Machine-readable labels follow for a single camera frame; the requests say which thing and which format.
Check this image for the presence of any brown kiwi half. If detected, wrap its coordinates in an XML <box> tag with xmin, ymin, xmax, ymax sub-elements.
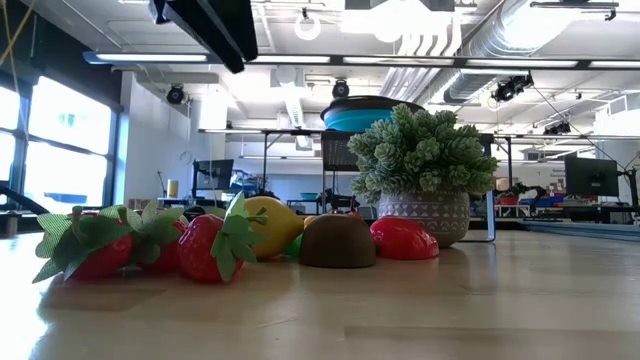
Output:
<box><xmin>298</xmin><ymin>213</ymin><xmax>378</xmax><ymax>270</ymax></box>

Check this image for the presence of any red bell pepper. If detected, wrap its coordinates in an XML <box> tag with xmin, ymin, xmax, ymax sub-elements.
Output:
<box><xmin>369</xmin><ymin>215</ymin><xmax>440</xmax><ymax>261</ymax></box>

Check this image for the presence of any red plastic strawberry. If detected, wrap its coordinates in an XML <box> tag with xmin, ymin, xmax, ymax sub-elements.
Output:
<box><xmin>176</xmin><ymin>191</ymin><xmax>270</xmax><ymax>285</ymax></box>
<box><xmin>117</xmin><ymin>199</ymin><xmax>190</xmax><ymax>274</ymax></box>
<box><xmin>31</xmin><ymin>204</ymin><xmax>135</xmax><ymax>284</ymax></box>

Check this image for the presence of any blue collapsible colander bowl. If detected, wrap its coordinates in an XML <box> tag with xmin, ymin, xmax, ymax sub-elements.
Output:
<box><xmin>319</xmin><ymin>95</ymin><xmax>426</xmax><ymax>134</ymax></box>

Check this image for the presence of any black overhead light bar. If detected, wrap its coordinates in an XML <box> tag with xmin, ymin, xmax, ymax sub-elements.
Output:
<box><xmin>82</xmin><ymin>49</ymin><xmax>640</xmax><ymax>70</ymax></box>

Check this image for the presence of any green plastic apple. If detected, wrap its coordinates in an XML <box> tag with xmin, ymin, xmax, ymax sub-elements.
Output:
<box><xmin>284</xmin><ymin>230</ymin><xmax>305</xmax><ymax>259</ymax></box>

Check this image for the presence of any yellow plastic lemon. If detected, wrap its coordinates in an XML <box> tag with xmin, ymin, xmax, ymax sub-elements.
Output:
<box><xmin>243</xmin><ymin>195</ymin><xmax>304</xmax><ymax>260</ymax></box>

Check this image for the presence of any black background rig frame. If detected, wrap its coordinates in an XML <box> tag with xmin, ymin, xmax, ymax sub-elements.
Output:
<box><xmin>197</xmin><ymin>128</ymin><xmax>324</xmax><ymax>201</ymax></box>

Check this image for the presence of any black computer monitor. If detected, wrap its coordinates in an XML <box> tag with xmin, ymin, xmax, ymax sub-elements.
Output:
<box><xmin>564</xmin><ymin>156</ymin><xmax>621</xmax><ymax>198</ymax></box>
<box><xmin>192</xmin><ymin>158</ymin><xmax>235</xmax><ymax>192</ymax></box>

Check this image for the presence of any large window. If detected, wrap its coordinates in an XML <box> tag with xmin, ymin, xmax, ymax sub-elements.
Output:
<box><xmin>0</xmin><ymin>74</ymin><xmax>121</xmax><ymax>211</ymax></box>

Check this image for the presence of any potted artificial succulent plant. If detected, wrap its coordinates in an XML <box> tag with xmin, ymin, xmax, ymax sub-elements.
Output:
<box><xmin>347</xmin><ymin>103</ymin><xmax>499</xmax><ymax>249</ymax></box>

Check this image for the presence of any silver ventilation duct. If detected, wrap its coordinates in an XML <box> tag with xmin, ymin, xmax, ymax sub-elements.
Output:
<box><xmin>379</xmin><ymin>0</ymin><xmax>601</xmax><ymax>106</ymax></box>

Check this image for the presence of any white ring lamp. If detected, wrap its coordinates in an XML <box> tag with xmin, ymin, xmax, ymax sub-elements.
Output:
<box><xmin>293</xmin><ymin>14</ymin><xmax>323</xmax><ymax>42</ymax></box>

